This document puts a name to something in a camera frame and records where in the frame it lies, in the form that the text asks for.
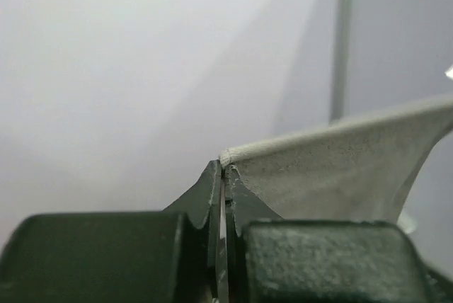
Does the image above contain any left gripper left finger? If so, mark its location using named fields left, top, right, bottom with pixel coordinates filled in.
left=1, top=160, right=222, bottom=302

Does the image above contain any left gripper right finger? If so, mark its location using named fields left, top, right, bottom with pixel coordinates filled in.
left=224, top=166, right=452, bottom=302

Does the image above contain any grey towel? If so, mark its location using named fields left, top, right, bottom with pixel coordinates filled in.
left=219, top=94, right=452, bottom=222

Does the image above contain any right aluminium frame post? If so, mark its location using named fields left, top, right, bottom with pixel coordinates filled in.
left=329, top=0, right=352, bottom=122

